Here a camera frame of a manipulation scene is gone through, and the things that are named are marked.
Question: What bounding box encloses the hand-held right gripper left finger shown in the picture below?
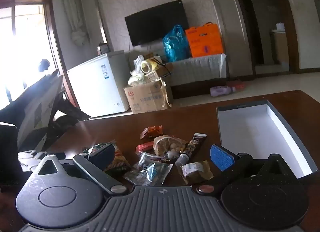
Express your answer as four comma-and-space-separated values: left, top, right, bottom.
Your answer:
31, 143, 129, 195

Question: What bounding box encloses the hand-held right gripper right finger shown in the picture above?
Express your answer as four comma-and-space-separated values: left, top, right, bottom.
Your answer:
196, 144, 297, 196

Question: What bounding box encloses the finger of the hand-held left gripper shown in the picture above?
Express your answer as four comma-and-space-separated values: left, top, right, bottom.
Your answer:
49, 96, 92, 136

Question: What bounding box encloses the green snack bag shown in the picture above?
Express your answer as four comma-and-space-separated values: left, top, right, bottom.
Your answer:
84, 140, 132, 175

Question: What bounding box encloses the gold cake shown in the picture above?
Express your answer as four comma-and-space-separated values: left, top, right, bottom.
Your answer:
181, 160, 213, 185

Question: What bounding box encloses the dark chocolate bar packet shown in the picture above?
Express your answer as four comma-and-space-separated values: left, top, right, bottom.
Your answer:
180, 133, 208, 154

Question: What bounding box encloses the grey box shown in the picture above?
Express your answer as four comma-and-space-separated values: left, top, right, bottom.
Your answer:
216, 100, 317, 179

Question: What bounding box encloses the long red snack bar packet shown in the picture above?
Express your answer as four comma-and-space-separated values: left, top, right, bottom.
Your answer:
135, 141, 154, 154

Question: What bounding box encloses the clear packet with blue print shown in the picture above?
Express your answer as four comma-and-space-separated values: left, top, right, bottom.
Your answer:
123, 152, 173, 186

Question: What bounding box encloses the white toothbrush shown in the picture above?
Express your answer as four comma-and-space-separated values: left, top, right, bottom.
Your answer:
160, 148, 181, 164

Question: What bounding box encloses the orange square snack packet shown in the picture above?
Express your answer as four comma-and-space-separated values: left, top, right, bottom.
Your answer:
140, 125, 163, 141

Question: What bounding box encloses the beige nut snack bag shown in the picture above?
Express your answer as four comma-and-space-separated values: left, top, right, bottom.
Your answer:
153, 135, 188, 157

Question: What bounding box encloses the white chest freezer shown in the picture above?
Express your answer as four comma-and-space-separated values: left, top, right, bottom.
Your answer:
66, 50, 130, 118

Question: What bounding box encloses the purple bottle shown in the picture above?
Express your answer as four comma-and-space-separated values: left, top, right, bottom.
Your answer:
210, 85, 237, 97

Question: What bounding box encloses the pink packet on floor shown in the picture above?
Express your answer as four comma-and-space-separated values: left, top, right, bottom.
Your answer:
226, 80, 247, 90

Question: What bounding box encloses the large cardboard box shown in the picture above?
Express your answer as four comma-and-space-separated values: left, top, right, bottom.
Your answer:
124, 79, 173, 115

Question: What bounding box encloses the white plastic bag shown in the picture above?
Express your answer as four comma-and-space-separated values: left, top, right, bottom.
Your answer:
128, 55, 151, 87

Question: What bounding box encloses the cabinet with white cloth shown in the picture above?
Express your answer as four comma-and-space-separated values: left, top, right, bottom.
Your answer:
171, 53, 228, 99

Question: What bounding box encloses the roll of tape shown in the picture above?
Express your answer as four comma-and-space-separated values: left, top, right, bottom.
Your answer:
141, 58, 163, 74

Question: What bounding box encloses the beige curtain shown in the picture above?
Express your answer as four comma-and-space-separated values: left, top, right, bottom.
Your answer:
61, 0, 91, 47

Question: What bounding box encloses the small cardboard box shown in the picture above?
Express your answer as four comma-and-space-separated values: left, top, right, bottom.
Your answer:
144, 62, 174, 83

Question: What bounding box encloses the orange gift box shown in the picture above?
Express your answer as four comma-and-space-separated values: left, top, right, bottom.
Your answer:
185, 22, 225, 58

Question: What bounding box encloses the blue plastic bag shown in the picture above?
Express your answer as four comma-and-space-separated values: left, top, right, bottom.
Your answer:
163, 24, 190, 63

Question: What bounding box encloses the kitchen counter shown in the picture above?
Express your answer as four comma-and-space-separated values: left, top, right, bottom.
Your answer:
269, 29, 291, 66

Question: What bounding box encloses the black television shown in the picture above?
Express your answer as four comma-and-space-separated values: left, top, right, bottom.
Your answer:
124, 0, 190, 47

